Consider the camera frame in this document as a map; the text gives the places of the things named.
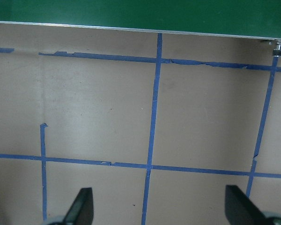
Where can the green conveyor belt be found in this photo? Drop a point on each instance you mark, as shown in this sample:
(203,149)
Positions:
(140,14)

